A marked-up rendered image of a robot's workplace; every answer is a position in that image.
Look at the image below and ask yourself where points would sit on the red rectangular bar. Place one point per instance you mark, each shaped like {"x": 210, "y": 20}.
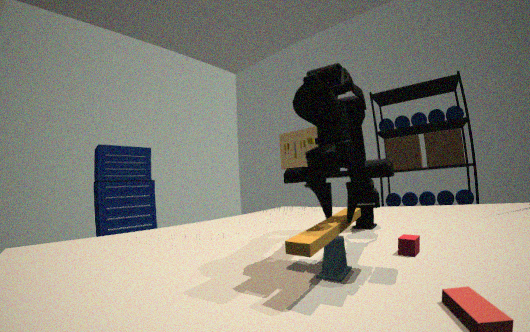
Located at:
{"x": 475, "y": 312}

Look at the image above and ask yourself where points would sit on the yellow bar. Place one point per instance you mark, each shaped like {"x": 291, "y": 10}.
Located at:
{"x": 309, "y": 242}

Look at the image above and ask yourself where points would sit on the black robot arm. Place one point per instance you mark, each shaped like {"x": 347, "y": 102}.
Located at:
{"x": 316, "y": 102}

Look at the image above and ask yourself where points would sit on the small red cube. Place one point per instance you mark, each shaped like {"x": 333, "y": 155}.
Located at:
{"x": 408, "y": 245}

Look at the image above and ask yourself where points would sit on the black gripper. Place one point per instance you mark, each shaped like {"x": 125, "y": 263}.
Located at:
{"x": 359, "y": 175}

